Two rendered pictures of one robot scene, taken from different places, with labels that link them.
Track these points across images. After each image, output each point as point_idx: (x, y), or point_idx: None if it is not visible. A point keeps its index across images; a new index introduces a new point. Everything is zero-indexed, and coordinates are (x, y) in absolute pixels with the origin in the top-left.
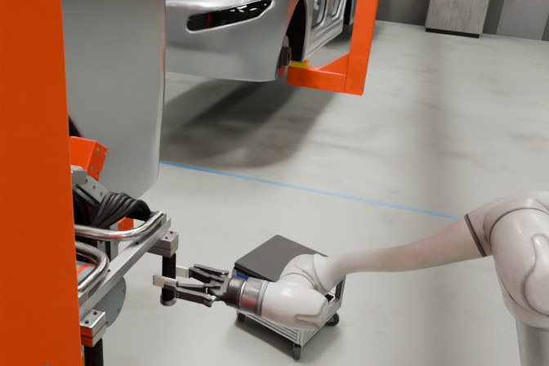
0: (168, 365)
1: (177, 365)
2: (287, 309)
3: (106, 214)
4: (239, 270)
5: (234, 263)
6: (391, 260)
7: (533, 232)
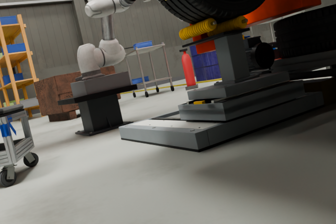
0: (105, 163)
1: (100, 163)
2: None
3: None
4: (6, 114)
5: (2, 109)
6: None
7: None
